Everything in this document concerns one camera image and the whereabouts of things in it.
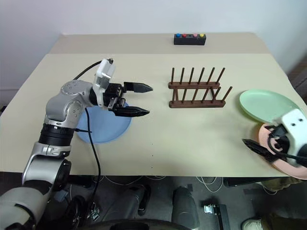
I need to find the metal clamp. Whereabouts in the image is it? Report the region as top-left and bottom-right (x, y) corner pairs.
(87, 202), (101, 220)

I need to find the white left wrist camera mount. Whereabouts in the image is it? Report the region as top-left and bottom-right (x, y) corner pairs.
(92, 58), (116, 109)

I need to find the white sneaker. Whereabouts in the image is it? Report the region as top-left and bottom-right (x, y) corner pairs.
(241, 217), (263, 230)

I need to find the black button box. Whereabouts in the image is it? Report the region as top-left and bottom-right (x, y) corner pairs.
(173, 33), (207, 46)

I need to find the small blue connector box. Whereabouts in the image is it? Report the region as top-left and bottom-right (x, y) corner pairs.
(54, 189), (68, 202)

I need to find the wooden dish rack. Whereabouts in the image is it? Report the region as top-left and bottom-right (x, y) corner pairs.
(167, 67), (233, 109)

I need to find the green plate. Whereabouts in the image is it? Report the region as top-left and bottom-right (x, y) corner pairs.
(239, 89), (307, 124)

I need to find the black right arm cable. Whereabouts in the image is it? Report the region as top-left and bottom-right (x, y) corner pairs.
(268, 134), (307, 164)

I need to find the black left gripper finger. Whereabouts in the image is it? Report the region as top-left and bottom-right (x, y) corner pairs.
(112, 106), (151, 118)
(123, 81), (154, 94)

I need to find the dark ribbed panel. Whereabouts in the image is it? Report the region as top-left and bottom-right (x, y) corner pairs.
(285, 56), (307, 96)

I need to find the black plate with metal bracket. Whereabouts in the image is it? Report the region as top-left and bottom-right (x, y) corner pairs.
(203, 203), (231, 230)

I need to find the white floor cable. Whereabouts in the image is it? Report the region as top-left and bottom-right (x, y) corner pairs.
(99, 175), (168, 187)
(196, 176), (224, 193)

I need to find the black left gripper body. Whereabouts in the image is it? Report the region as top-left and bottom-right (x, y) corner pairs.
(104, 82), (128, 112)

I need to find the dark rounded grey shape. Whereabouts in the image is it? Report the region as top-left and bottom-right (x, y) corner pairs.
(104, 184), (152, 220)
(171, 186), (201, 229)

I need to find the blue plate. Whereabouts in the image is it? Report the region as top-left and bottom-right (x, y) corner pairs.
(76, 102), (132, 144)

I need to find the pink plate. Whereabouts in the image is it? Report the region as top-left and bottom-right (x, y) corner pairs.
(253, 122), (307, 179)

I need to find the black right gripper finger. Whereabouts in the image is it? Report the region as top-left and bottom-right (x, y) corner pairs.
(242, 138), (280, 163)

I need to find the black table frame bar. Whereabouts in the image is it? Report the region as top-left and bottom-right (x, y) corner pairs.
(69, 175), (92, 189)
(223, 177), (264, 188)

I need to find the olive trouser leg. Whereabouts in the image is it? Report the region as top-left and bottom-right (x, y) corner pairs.
(260, 177), (307, 195)
(260, 210), (307, 230)

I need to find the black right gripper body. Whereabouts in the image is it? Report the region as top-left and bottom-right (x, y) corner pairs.
(265, 124), (292, 156)

